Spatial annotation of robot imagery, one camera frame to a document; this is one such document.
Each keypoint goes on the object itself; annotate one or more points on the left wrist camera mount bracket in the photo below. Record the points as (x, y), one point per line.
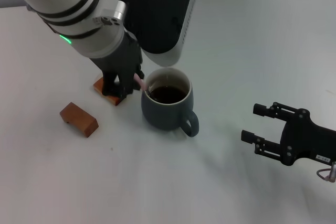
(107, 19)

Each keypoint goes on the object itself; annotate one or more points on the dark coffee liquid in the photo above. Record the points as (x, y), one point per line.
(168, 94)

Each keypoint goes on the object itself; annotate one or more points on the solid rectangular wooden block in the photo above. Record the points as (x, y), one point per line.
(98, 86)

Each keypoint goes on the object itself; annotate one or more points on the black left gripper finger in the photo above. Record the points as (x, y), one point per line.
(128, 82)
(110, 86)

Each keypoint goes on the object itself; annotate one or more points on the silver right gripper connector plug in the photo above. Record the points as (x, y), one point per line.
(333, 169)

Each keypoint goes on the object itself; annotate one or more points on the dark grey ceramic cup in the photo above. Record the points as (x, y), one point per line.
(162, 116)

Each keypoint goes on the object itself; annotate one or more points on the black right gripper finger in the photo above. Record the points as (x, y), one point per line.
(248, 136)
(260, 110)

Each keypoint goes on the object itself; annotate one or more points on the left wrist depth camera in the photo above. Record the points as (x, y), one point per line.
(162, 11)

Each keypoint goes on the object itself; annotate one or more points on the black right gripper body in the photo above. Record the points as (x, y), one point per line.
(302, 140)

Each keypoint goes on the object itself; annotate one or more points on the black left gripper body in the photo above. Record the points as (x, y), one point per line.
(123, 58)

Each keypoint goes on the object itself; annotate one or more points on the wooden block with arch notch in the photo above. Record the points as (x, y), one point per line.
(81, 121)

